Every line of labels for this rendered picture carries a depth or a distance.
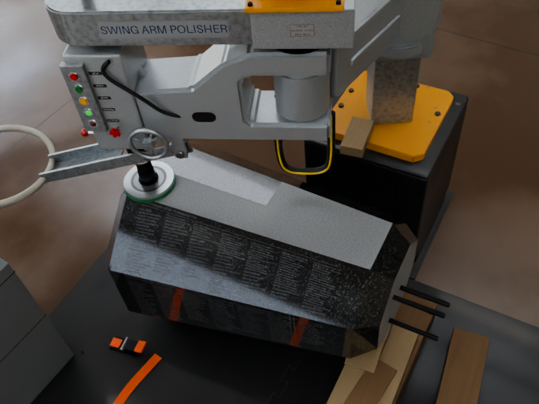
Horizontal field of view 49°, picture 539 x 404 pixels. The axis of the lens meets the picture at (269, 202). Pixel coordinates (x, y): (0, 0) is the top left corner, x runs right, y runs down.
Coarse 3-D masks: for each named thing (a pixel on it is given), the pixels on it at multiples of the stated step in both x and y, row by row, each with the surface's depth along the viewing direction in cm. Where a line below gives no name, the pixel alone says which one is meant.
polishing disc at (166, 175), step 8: (136, 168) 251; (160, 168) 250; (168, 168) 250; (128, 176) 248; (136, 176) 248; (160, 176) 247; (168, 176) 246; (128, 184) 245; (136, 184) 245; (160, 184) 244; (168, 184) 243; (128, 192) 242; (136, 192) 242; (144, 192) 242; (152, 192) 241; (160, 192) 241
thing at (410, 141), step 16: (352, 96) 285; (416, 96) 281; (432, 96) 280; (448, 96) 279; (336, 112) 278; (352, 112) 277; (368, 112) 276; (416, 112) 274; (432, 112) 273; (336, 128) 271; (384, 128) 268; (400, 128) 267; (416, 128) 267; (432, 128) 266; (368, 144) 263; (384, 144) 261; (400, 144) 261; (416, 144) 260; (416, 160) 258
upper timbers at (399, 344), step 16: (400, 336) 259; (416, 336) 258; (384, 352) 254; (400, 352) 254; (352, 368) 251; (400, 368) 249; (336, 384) 247; (352, 384) 246; (400, 384) 252; (336, 400) 242; (384, 400) 241
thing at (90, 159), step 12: (96, 144) 242; (48, 156) 250; (60, 156) 249; (72, 156) 248; (84, 156) 247; (96, 156) 244; (108, 156) 241; (120, 156) 230; (132, 156) 228; (168, 156) 226; (180, 156) 221; (60, 168) 240; (72, 168) 237; (84, 168) 237; (96, 168) 236; (108, 168) 235; (48, 180) 245
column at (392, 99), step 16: (384, 64) 245; (400, 64) 246; (416, 64) 246; (368, 80) 268; (384, 80) 252; (400, 80) 252; (416, 80) 252; (368, 96) 272; (384, 96) 258; (400, 96) 258; (384, 112) 265; (400, 112) 265
